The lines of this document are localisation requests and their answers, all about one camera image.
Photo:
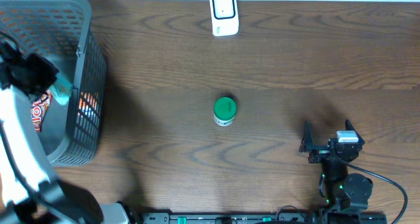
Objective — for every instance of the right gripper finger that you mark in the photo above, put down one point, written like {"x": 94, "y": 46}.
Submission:
{"x": 307, "y": 143}
{"x": 349, "y": 126}

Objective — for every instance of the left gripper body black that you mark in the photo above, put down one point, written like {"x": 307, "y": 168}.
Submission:
{"x": 30, "y": 73}

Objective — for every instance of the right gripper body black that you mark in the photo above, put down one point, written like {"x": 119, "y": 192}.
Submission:
{"x": 320, "y": 152}

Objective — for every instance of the white wet wipes pack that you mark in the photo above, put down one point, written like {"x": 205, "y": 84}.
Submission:
{"x": 61, "y": 90}

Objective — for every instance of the red chocolate bar wrapper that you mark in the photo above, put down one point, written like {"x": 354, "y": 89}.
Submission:
{"x": 39, "y": 109}

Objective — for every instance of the green lid white jar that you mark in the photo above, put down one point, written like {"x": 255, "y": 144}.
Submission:
{"x": 225, "y": 109}

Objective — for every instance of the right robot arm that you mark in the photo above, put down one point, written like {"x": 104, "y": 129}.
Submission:
{"x": 345, "y": 192}

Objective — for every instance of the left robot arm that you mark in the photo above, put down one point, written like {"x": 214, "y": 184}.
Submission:
{"x": 32, "y": 190}

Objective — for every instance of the white barcode scanner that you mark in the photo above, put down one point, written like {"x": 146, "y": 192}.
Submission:
{"x": 224, "y": 17}

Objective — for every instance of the grey plastic mesh basket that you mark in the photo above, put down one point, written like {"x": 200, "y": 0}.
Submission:
{"x": 60, "y": 31}

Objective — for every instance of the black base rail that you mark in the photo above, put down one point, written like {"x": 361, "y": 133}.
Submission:
{"x": 285, "y": 217}

